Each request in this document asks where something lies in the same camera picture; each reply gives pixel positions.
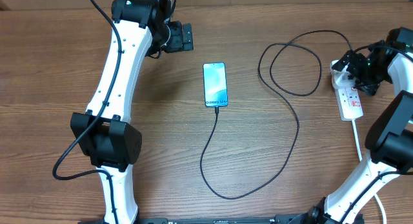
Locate white charger plug adapter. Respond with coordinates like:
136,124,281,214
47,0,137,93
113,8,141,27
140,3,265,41
331,70,355,89

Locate white power strip cord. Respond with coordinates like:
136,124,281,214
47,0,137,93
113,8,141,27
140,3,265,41
350,119,388,224

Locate Galaxy smartphone blue screen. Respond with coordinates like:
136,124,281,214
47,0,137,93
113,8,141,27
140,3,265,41
203,63,228,107

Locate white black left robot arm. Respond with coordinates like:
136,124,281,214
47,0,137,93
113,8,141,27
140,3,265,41
52,0,194,223

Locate black charger cable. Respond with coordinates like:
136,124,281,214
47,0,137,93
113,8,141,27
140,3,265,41
199,29,356,200

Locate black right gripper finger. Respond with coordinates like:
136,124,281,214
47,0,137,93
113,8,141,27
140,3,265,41
332,50,361,72
354,82,380,96

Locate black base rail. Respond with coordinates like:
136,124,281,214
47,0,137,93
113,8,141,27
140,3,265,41
77,213,323,224

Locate white power strip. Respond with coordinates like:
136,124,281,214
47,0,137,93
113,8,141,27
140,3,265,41
329,59,364,122

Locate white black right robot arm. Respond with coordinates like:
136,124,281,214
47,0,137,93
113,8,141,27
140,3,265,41
291,27,412,223

